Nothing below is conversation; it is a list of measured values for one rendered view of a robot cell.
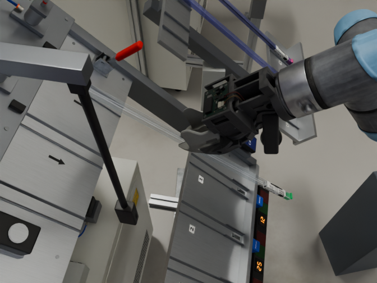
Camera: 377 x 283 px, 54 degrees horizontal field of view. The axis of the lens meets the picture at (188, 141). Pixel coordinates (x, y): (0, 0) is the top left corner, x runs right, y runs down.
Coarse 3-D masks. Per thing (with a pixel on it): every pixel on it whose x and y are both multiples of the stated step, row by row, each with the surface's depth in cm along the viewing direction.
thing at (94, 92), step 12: (96, 96) 56; (108, 96) 57; (120, 108) 58; (132, 108) 60; (144, 120) 60; (156, 120) 62; (168, 132) 63; (204, 156) 68; (216, 156) 69; (228, 168) 71; (240, 168) 72; (252, 180) 74; (264, 180) 76
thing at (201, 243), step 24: (192, 168) 77; (216, 168) 82; (192, 192) 75; (216, 192) 80; (192, 216) 73; (216, 216) 78; (240, 216) 83; (192, 240) 71; (216, 240) 76; (240, 240) 81; (168, 264) 65; (192, 264) 69; (216, 264) 74
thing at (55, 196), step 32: (64, 96) 61; (32, 128) 55; (64, 128) 59; (32, 160) 54; (64, 160) 57; (96, 160) 61; (0, 192) 49; (32, 192) 52; (64, 192) 56; (64, 224) 54; (0, 256) 47; (32, 256) 50; (64, 256) 53
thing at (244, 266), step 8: (256, 168) 89; (248, 184) 88; (256, 184) 87; (240, 192) 89; (248, 192) 87; (256, 192) 86; (248, 200) 86; (248, 208) 84; (248, 216) 83; (248, 224) 82; (248, 232) 81; (248, 240) 80; (248, 248) 79; (240, 256) 79; (248, 256) 78; (240, 264) 78; (248, 264) 77; (240, 272) 77; (248, 272) 76; (240, 280) 76; (248, 280) 76
